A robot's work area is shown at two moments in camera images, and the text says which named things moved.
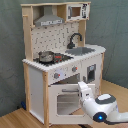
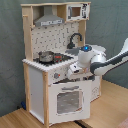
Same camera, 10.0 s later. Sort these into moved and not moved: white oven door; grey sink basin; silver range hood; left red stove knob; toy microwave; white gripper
Moved: white oven door; white gripper
Not moved: left red stove knob; grey sink basin; silver range hood; toy microwave
